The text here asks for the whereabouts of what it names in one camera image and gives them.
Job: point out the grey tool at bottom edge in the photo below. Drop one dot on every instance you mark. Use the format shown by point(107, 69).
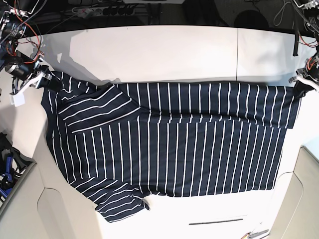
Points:
point(259, 231)

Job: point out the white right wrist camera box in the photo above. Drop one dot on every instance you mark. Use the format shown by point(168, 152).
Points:
point(17, 99)

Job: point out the navy white striped T-shirt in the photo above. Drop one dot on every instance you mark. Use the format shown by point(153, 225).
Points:
point(116, 144)

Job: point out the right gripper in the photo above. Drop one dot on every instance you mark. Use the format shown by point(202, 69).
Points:
point(27, 75)

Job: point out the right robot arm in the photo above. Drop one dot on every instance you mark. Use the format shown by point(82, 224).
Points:
point(14, 18)

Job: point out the table cable slot grommet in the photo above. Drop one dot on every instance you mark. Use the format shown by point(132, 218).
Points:
point(227, 220)

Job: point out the right beige chair back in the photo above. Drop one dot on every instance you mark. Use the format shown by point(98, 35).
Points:
point(294, 211)

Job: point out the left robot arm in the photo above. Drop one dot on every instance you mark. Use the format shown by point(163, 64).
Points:
point(306, 32)

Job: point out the left beige chair back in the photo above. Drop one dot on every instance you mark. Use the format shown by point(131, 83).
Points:
point(46, 207)

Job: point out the blue black items in bin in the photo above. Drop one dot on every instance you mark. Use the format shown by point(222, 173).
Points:
point(12, 166)

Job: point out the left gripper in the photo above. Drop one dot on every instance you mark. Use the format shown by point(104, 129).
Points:
point(304, 82)

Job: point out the beige chair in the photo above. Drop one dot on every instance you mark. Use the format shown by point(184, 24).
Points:
point(294, 211)
point(46, 207)

